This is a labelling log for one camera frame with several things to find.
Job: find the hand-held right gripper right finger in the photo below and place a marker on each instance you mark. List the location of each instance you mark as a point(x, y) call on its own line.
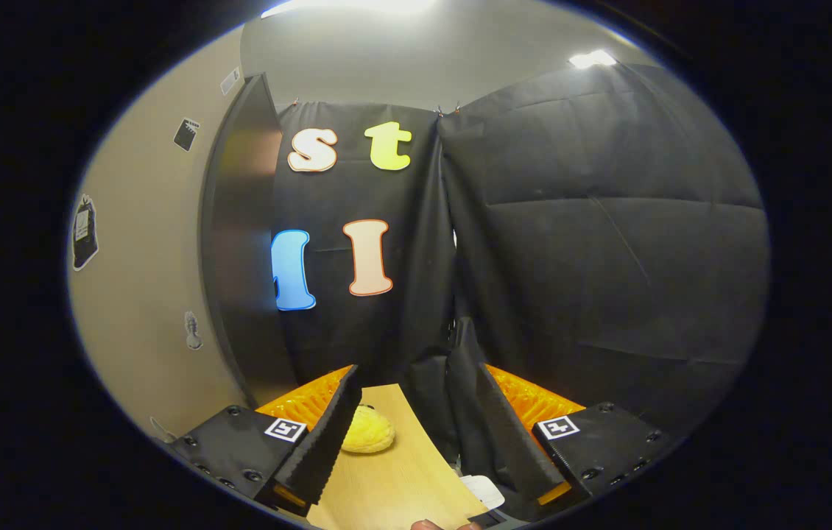
point(512, 442)

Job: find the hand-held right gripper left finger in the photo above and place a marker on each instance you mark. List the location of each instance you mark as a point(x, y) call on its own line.
point(324, 442)

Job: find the yellow bun toy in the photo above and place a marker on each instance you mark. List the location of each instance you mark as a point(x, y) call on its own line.
point(372, 436)

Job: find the small white object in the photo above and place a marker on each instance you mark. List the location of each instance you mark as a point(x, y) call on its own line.
point(482, 489)

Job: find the black backdrop cloth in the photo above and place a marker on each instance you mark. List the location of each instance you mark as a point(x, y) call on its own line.
point(593, 258)

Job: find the ceiling light panel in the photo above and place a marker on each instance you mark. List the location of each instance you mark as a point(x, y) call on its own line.
point(350, 6)
point(593, 59)

